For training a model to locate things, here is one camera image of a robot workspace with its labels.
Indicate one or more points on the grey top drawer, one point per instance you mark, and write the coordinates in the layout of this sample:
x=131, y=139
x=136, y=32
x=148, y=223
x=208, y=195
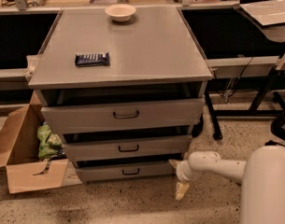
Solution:
x=123, y=116

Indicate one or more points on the blue snack bar wrapper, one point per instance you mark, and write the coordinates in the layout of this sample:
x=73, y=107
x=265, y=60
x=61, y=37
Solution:
x=92, y=59

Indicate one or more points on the brown cardboard box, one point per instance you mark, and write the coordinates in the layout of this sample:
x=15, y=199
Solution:
x=19, y=152

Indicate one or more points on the green snack bag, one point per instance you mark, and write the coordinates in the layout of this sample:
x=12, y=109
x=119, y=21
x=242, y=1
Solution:
x=50, y=144

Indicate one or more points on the grey drawer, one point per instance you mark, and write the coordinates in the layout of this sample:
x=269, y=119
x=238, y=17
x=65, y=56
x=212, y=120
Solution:
x=123, y=171
x=123, y=116
x=127, y=148

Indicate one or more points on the silver laptop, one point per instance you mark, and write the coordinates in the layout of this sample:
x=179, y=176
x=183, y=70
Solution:
x=269, y=12

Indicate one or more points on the grey drawer cabinet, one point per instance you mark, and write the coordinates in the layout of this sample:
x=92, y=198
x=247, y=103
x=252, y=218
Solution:
x=152, y=58

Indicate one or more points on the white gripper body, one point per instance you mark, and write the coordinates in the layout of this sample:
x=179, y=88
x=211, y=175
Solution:
x=181, y=172

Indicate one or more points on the grey middle drawer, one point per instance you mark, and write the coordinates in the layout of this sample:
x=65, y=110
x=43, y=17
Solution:
x=127, y=148

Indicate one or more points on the white bowl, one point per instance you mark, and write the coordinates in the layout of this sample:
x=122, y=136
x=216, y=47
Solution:
x=120, y=12

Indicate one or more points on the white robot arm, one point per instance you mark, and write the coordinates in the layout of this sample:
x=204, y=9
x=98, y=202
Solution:
x=261, y=176

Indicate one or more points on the grey bottom drawer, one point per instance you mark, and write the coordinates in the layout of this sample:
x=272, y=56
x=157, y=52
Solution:
x=123, y=171

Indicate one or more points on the black table leg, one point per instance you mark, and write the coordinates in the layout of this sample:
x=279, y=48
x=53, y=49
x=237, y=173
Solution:
x=217, y=135

